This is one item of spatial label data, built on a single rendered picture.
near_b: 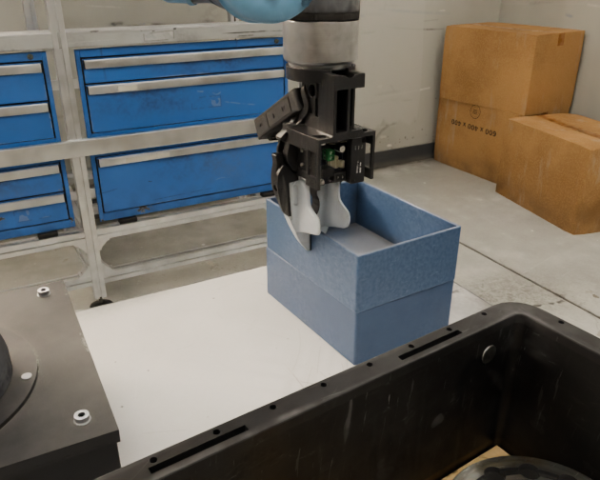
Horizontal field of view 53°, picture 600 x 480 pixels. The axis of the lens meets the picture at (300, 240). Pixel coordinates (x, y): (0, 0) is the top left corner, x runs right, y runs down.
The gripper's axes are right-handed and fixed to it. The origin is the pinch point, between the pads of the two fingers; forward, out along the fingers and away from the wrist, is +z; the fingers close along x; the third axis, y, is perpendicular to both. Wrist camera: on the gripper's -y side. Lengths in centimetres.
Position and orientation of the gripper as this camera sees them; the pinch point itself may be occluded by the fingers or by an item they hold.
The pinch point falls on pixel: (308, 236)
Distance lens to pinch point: 70.6
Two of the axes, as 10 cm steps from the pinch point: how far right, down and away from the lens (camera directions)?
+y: 5.3, 3.6, -7.7
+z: 0.0, 9.1, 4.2
